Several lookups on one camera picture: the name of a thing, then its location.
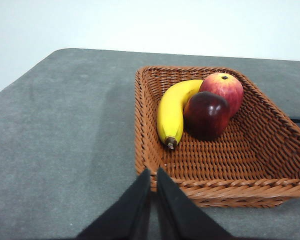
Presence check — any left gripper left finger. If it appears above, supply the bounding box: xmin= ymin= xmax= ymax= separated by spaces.
xmin=74 ymin=167 xmax=152 ymax=240

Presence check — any brown wicker basket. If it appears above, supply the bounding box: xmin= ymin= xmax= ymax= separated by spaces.
xmin=134 ymin=65 xmax=300 ymax=208

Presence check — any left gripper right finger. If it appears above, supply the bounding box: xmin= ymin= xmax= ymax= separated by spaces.
xmin=156 ymin=166 xmax=235 ymax=240

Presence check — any yellow banana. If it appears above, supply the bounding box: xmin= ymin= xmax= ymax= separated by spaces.
xmin=156 ymin=79 xmax=205 ymax=150

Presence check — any red yellow apple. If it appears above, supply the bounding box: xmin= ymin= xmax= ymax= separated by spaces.
xmin=198 ymin=73 xmax=245 ymax=118

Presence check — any dark red apple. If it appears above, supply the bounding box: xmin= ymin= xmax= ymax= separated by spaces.
xmin=183 ymin=91 xmax=231 ymax=141

